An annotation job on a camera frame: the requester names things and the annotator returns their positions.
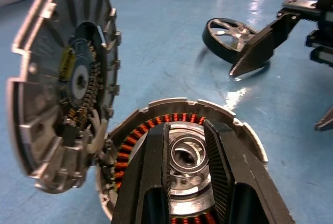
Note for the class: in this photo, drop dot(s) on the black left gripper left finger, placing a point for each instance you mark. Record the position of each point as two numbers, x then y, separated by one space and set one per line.
151 172

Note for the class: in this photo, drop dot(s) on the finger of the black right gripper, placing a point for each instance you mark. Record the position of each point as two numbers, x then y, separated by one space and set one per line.
262 47
325 122

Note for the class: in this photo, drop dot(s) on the silver motor housing lid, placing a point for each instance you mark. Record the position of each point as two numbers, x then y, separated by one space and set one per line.
46 52

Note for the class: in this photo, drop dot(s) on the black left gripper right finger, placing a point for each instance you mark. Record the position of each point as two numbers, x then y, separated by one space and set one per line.
234 172

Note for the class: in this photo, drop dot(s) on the black spoked rotor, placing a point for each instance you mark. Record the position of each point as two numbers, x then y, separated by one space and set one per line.
213 42

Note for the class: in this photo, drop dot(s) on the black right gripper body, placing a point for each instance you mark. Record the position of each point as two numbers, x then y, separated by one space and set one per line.
323 26

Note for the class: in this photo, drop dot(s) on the silver round motor housing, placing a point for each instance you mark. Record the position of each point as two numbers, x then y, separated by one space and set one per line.
127 151

